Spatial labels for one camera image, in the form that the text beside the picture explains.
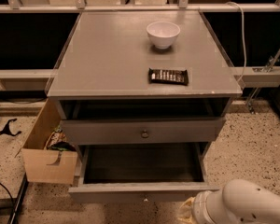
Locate white cable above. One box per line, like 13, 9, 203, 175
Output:
226, 1, 248, 83

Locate grey drawer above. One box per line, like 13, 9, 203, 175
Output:
61, 118, 225, 145
69, 143, 217, 203

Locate dark chocolate bar wrapper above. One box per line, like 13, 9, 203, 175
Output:
148, 69, 189, 86

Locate white bowl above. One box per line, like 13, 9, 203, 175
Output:
147, 21, 180, 49

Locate grey drawer cabinet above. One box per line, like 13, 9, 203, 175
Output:
47, 9, 244, 161

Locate grey top drawer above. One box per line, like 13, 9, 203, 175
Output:
61, 118, 225, 145

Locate snack bags in box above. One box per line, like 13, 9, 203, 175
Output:
45, 126, 76, 151

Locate black floor cable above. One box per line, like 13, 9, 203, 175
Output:
0, 171, 17, 201

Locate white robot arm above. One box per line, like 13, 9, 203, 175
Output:
177, 179, 280, 224

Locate cardboard box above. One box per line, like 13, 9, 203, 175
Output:
21, 100, 77, 184

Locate black tool on floor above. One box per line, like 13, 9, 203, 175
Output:
0, 119, 21, 137

